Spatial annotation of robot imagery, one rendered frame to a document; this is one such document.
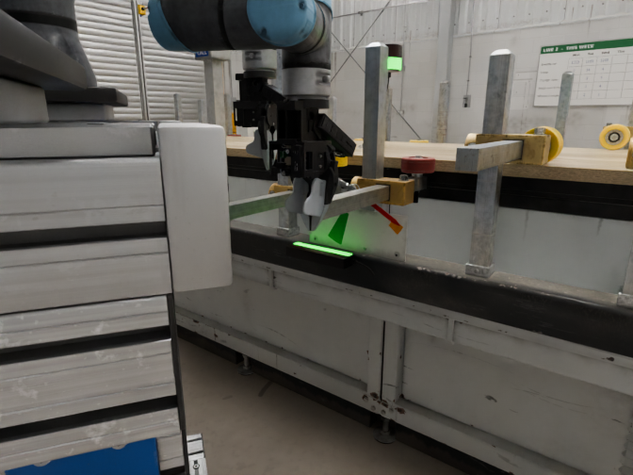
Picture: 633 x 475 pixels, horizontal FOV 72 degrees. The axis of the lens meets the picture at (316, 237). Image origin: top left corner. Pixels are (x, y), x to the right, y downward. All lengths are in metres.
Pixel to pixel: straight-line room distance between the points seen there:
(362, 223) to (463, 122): 7.75
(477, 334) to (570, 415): 0.38
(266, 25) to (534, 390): 1.04
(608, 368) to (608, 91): 7.27
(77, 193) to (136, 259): 0.04
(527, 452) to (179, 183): 1.23
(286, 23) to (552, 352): 0.74
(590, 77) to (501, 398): 7.14
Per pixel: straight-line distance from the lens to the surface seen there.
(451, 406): 1.38
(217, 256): 0.25
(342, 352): 1.49
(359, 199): 0.83
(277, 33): 0.57
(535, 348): 0.96
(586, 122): 8.13
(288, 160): 0.69
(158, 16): 0.65
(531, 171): 1.06
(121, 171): 0.24
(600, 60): 8.14
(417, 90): 9.11
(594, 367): 0.96
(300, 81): 0.67
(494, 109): 0.86
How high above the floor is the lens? 1.00
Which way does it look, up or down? 15 degrees down
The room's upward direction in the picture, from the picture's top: straight up
